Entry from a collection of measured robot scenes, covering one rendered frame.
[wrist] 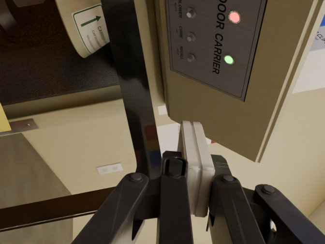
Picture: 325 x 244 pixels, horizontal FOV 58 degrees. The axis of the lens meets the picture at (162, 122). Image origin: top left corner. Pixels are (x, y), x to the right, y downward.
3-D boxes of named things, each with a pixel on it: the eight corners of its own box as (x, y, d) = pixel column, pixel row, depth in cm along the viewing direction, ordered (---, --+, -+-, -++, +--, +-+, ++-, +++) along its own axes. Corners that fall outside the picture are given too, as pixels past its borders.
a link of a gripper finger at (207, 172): (200, 168, 15) (215, 169, 15) (191, 120, 21) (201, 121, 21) (192, 218, 16) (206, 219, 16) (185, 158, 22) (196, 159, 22)
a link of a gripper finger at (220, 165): (217, 202, 13) (283, 207, 13) (205, 152, 18) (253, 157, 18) (212, 228, 14) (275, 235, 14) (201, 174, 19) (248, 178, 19)
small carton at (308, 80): (258, 28, 30) (316, 18, 30) (252, 68, 33) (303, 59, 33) (280, 56, 26) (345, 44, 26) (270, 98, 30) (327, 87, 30)
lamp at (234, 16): (228, 8, 22) (239, 6, 22) (227, 20, 23) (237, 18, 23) (231, 14, 21) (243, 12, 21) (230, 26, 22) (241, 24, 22)
